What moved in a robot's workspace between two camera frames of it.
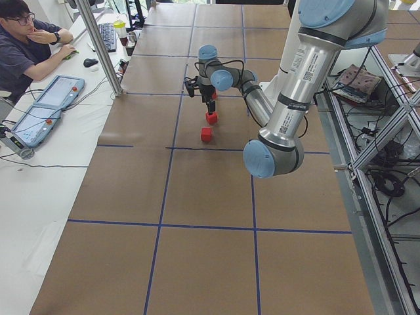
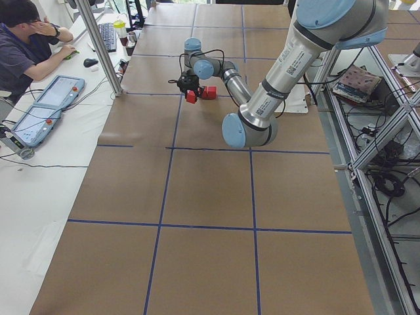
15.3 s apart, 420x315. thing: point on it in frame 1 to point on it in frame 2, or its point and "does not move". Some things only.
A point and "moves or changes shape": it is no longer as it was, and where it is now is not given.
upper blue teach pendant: [62, 92] does not move
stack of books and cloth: [356, 83] does not move
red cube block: [212, 119] moves or changes shape
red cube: [205, 134] to [191, 96]
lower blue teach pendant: [35, 125] does not move
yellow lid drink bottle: [121, 33] does not move
